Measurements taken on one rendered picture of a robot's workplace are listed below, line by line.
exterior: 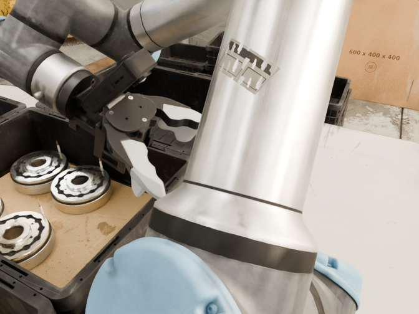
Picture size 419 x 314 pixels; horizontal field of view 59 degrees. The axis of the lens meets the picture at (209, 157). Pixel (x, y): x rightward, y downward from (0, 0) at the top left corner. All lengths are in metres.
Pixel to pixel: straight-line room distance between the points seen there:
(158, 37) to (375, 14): 2.53
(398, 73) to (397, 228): 2.23
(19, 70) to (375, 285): 0.68
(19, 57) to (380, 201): 0.78
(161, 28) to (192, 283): 0.43
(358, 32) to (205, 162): 2.82
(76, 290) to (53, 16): 0.35
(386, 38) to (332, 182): 2.15
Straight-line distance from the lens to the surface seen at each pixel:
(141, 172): 0.43
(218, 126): 0.23
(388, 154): 1.12
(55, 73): 0.53
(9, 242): 0.63
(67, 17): 0.57
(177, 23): 0.55
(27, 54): 0.55
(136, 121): 0.48
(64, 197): 0.68
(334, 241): 0.82
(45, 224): 0.64
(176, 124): 0.51
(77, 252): 0.63
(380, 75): 3.04
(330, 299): 0.34
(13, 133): 0.82
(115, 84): 0.46
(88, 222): 0.67
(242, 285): 0.21
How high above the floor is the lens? 1.28
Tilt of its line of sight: 36 degrees down
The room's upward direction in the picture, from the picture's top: straight up
